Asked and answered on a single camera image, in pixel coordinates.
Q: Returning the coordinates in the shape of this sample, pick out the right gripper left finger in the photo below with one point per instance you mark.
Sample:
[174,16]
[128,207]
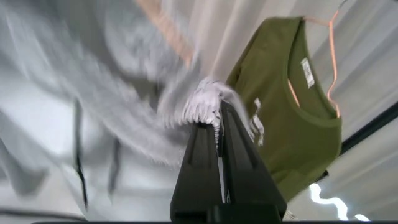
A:
[196,180]

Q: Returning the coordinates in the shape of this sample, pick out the green long-sleeved shirt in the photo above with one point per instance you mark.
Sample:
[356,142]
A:
[280,93]

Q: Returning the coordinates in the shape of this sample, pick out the black clothes rack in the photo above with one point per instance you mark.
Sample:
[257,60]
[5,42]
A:
[370,127]

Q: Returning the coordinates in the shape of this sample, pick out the pale grey shorts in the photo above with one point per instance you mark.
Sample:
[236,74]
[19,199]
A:
[109,93]

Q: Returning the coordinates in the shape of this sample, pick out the pink clothes hanger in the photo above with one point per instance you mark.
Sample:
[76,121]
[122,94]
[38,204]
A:
[333,56]
[169,29]

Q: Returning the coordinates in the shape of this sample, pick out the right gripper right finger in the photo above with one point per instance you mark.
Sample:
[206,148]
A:
[248,180]

